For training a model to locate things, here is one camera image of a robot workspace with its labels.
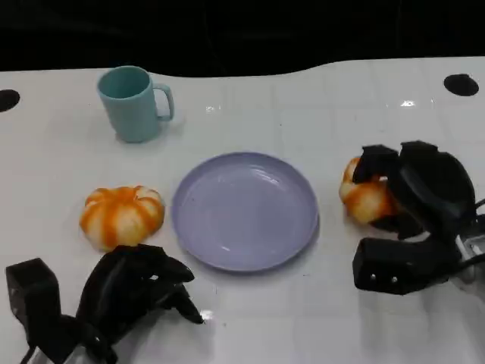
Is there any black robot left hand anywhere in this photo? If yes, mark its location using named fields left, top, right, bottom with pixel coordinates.
left=75, top=244, right=206, bottom=364

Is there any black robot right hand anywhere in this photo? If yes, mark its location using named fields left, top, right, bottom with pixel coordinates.
left=353, top=140, right=477, bottom=243

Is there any orange and white bread roll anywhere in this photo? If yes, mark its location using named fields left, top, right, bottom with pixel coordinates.
left=339, top=155, right=403, bottom=224
left=79, top=185, right=166, bottom=253

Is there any lilac plate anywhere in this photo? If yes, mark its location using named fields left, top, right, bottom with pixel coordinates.
left=171, top=152, right=320, bottom=273

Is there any pale green mug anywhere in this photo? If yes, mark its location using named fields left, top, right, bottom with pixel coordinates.
left=96, top=65, right=176, bottom=144

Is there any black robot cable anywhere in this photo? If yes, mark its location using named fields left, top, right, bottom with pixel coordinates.
left=452, top=253, right=485, bottom=273

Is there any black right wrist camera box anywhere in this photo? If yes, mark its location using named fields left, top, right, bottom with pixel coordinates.
left=352, top=237, right=462, bottom=297

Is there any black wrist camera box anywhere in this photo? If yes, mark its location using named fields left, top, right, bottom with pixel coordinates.
left=352, top=237, right=462, bottom=297
left=5, top=257, right=61, bottom=356

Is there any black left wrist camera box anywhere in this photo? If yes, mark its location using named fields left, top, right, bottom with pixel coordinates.
left=5, top=257, right=61, bottom=356

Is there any black table cable hole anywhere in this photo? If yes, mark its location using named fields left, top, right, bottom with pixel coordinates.
left=443, top=74, right=480, bottom=96
left=0, top=89, right=21, bottom=113

